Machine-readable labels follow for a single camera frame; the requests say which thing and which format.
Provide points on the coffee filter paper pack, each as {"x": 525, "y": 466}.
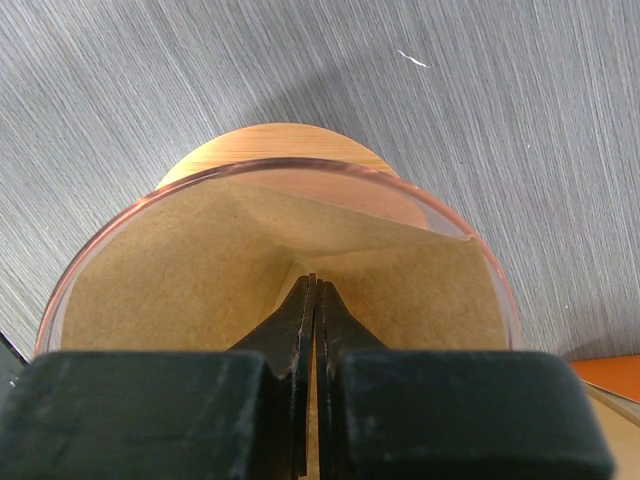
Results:
{"x": 613, "y": 386}

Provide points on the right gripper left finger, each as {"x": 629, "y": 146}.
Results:
{"x": 234, "y": 414}

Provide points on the round wooden dripper stand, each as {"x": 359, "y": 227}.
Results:
{"x": 280, "y": 140}

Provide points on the pink glass dripper cone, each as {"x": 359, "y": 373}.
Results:
{"x": 441, "y": 220}

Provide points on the brown paper coffee filter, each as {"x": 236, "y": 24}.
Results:
{"x": 202, "y": 268}

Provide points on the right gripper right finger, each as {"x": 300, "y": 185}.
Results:
{"x": 416, "y": 414}

